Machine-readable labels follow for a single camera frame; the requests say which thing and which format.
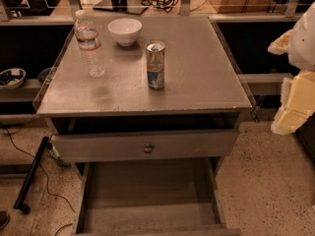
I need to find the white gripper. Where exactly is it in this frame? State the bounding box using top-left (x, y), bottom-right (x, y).
top-left (268, 3), bottom-right (315, 135)

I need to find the red bull can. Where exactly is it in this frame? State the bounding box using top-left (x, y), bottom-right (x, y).
top-left (146, 41), bottom-right (165, 89)

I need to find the grey wooden drawer cabinet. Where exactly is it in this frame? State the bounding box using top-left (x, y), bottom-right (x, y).
top-left (32, 15), bottom-right (256, 236)

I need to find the top drawer with knob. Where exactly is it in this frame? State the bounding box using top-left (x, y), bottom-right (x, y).
top-left (52, 129), bottom-right (238, 163)

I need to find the open middle drawer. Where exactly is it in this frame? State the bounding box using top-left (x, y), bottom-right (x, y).
top-left (71, 158), bottom-right (241, 236)

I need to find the grey side shelf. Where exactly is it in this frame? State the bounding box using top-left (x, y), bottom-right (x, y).
top-left (239, 73), bottom-right (293, 95)

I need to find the white ceramic bowl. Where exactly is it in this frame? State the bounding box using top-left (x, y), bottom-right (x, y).
top-left (108, 18), bottom-right (142, 46)

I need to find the black monitor stand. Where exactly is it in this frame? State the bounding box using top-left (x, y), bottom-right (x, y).
top-left (93, 0), bottom-right (148, 15)

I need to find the clear plastic water bottle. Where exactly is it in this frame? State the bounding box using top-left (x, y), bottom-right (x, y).
top-left (74, 10), bottom-right (105, 78)

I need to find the bowl with dark items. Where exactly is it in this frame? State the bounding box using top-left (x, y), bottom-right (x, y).
top-left (0, 68), bottom-right (26, 89)

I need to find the black bar on floor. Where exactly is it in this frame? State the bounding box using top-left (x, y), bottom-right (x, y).
top-left (13, 137), bottom-right (49, 214)

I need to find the dark shoe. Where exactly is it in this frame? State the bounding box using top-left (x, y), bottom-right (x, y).
top-left (0, 210), bottom-right (10, 229)

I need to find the black floor cable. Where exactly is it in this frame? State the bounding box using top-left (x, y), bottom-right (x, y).
top-left (0, 123), bottom-right (77, 236)

